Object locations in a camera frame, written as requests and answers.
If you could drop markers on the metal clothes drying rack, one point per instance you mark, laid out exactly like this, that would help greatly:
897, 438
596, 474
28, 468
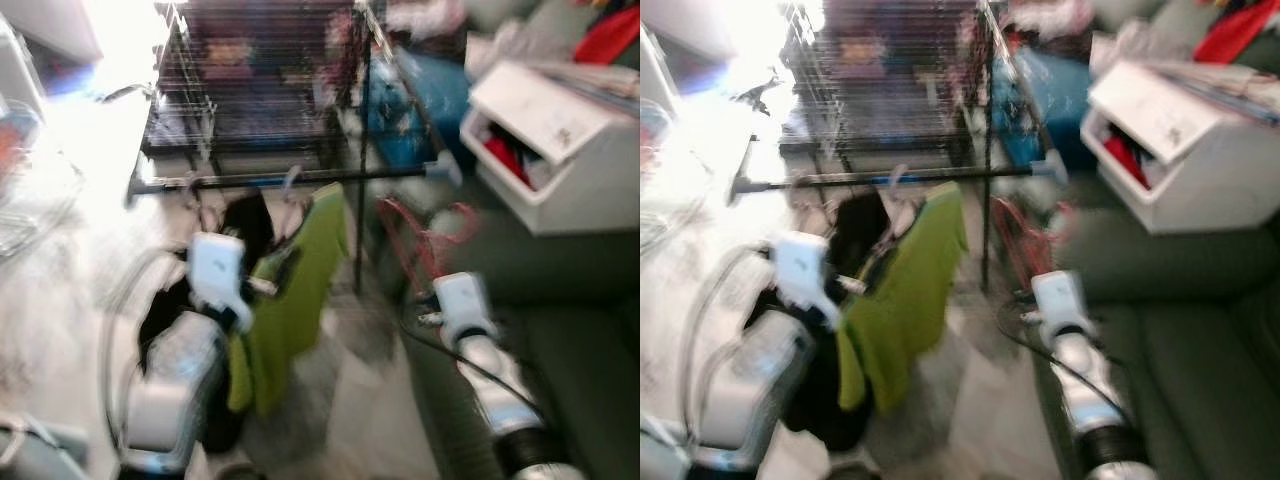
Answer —
900, 177
300, 178

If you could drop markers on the dark green leather sofa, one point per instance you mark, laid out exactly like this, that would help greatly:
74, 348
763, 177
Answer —
580, 380
1200, 380

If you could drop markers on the small dark cloth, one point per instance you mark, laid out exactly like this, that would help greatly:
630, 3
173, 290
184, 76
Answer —
760, 92
128, 92

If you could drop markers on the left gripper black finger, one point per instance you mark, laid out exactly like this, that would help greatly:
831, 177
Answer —
287, 270
880, 270

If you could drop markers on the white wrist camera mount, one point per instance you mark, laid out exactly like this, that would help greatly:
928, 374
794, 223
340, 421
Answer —
465, 300
1062, 298
218, 270
805, 270

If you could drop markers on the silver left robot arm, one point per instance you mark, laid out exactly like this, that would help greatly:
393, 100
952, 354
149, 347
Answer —
760, 380
175, 380

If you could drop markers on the black t-shirt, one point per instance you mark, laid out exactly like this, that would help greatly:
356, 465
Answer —
865, 225
250, 225

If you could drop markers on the lime green t-shirt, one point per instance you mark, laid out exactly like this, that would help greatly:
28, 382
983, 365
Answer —
910, 300
300, 300

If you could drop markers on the red plastic hanger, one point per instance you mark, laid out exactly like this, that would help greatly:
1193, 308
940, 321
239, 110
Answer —
425, 250
1030, 245

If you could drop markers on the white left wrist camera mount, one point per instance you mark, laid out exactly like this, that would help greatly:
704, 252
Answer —
218, 270
805, 270

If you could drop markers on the white ribbed appliance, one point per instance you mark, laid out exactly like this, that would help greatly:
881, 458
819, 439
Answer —
655, 70
20, 70

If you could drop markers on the blue plastic container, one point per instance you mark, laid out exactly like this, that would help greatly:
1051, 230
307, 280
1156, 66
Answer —
440, 100
1050, 100

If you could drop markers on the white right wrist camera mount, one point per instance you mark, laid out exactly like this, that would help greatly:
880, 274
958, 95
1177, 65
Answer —
465, 300
1062, 298

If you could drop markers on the red cloth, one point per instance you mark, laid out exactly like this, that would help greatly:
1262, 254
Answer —
510, 160
1130, 160

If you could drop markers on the white plastic storage box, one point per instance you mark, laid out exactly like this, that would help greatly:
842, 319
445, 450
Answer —
590, 180
1210, 180

